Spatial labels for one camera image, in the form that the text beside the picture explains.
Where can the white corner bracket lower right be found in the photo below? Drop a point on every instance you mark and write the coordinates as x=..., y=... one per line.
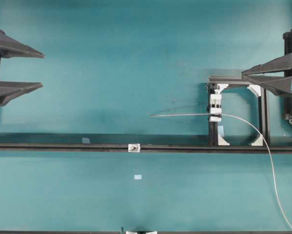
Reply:
x=259, y=141

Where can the silver metal corner fitting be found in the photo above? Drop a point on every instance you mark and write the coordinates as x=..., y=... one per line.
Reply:
x=134, y=148

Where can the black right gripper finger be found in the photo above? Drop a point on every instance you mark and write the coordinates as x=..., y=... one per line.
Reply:
x=279, y=86
x=280, y=64

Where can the white corner bracket lower left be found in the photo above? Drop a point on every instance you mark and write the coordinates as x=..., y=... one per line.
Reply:
x=222, y=141

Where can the silver fitting at bottom edge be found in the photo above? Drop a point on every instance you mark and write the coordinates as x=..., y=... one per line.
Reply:
x=131, y=232

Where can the long black aluminium rail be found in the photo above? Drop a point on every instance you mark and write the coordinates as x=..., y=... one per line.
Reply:
x=124, y=148

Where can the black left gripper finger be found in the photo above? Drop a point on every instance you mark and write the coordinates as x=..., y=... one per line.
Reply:
x=12, y=90
x=10, y=48

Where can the white corner bracket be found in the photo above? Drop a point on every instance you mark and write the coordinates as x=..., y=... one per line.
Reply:
x=222, y=141
x=255, y=89
x=259, y=141

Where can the white wire clamp holder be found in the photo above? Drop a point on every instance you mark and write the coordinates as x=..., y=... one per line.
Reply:
x=215, y=98

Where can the white corner bracket upper right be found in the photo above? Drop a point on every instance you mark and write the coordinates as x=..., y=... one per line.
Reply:
x=255, y=89

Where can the black aluminium frame stand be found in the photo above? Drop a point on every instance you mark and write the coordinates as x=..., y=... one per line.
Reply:
x=226, y=82

